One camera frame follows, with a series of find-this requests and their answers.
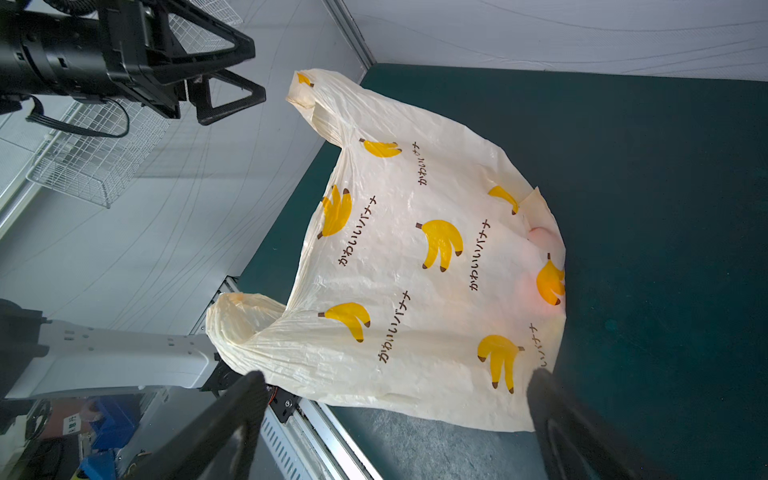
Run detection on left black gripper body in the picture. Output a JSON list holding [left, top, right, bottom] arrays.
[[1, 1, 180, 119]]

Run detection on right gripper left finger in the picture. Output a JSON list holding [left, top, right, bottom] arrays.
[[126, 371, 268, 479]]

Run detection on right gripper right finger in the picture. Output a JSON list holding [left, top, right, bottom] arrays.
[[527, 368, 654, 479]]

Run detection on green table mat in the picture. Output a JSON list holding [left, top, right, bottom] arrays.
[[236, 62, 768, 480]]

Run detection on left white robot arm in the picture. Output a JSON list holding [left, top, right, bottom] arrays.
[[1, 1, 266, 400]]

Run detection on cream plastic banana bag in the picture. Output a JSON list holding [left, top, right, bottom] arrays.
[[205, 69, 566, 432]]

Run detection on white wire basket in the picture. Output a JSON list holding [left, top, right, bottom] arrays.
[[25, 0, 244, 209]]

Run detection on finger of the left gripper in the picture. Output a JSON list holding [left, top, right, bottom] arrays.
[[185, 70, 267, 126], [152, 1, 255, 84]]

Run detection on blue storage bins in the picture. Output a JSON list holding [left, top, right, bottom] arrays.
[[74, 395, 141, 479]]

